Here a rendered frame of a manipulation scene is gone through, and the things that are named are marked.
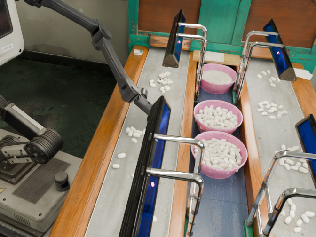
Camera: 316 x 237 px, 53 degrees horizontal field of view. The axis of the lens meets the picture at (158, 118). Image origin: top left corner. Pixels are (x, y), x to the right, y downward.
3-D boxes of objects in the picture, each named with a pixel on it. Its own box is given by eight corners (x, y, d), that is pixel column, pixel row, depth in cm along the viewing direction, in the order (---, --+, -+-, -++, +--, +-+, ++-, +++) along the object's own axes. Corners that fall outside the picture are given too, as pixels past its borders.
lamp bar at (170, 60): (161, 67, 153) (162, 53, 149) (173, 19, 202) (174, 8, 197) (178, 68, 153) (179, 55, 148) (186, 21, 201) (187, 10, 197)
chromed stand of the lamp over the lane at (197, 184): (137, 255, 116) (139, 173, 88) (146, 209, 132) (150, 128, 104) (188, 263, 115) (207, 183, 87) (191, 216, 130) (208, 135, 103)
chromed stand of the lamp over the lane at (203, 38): (166, 103, 192) (172, 34, 164) (169, 86, 207) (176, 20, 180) (197, 107, 190) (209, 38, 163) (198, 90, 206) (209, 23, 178)
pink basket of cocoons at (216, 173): (187, 180, 146) (189, 165, 140) (190, 141, 166) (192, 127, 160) (245, 188, 144) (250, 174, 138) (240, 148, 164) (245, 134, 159)
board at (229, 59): (192, 60, 218) (193, 59, 217) (193, 51, 230) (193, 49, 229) (240, 66, 216) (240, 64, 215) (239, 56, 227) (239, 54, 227)
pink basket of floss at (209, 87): (213, 101, 197) (216, 88, 191) (186, 81, 213) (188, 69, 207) (242, 89, 209) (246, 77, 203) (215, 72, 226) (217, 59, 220)
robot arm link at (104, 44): (89, 39, 171) (101, 25, 166) (96, 42, 176) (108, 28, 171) (121, 103, 155) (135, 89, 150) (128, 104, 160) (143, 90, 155)
